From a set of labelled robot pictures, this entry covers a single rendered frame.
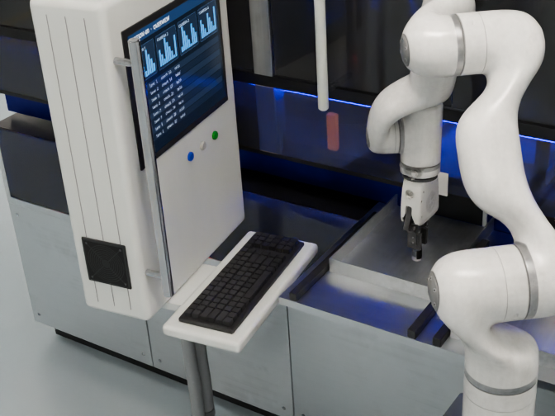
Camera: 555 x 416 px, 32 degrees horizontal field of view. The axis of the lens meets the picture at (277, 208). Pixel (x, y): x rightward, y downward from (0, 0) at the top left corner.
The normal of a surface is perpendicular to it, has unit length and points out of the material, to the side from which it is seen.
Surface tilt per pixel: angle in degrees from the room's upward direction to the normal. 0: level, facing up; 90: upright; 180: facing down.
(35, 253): 90
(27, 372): 0
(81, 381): 0
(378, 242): 0
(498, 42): 69
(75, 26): 90
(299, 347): 90
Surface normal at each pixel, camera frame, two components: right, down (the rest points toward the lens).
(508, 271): 0.03, -0.39
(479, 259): -0.04, -0.73
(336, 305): -0.06, -0.87
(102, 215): -0.42, 0.47
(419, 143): -0.11, 0.45
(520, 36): 0.08, -0.13
